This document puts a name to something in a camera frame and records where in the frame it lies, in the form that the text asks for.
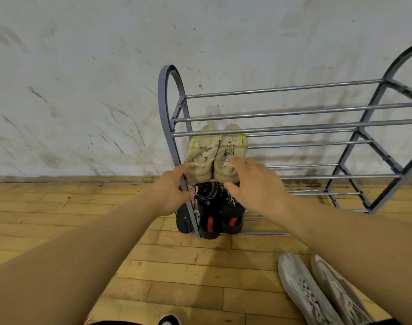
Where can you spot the person's right hand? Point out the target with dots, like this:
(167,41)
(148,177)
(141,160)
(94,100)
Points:
(260,189)

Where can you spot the person's left hand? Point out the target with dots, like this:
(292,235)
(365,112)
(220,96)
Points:
(168,196)

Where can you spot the black shoe with dotted sole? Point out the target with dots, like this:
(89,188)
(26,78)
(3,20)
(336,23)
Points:
(184,220)

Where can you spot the black red sneaker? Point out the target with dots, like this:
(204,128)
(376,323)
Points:
(233,206)

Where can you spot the black shoe with red tab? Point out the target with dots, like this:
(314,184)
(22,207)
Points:
(233,223)
(209,226)

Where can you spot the grey metal shoe rack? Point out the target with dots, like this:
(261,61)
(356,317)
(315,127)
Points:
(162,104)

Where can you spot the light grey sneaker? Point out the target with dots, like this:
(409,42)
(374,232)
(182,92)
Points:
(304,287)
(337,291)

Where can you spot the person's left forearm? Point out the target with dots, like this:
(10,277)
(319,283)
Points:
(74,267)

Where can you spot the person's right forearm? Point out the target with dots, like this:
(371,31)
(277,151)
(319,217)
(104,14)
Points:
(361,250)

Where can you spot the worn white black sneaker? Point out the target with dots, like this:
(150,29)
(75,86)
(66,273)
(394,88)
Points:
(168,320)

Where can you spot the person's black shorts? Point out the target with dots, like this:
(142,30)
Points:
(118,323)

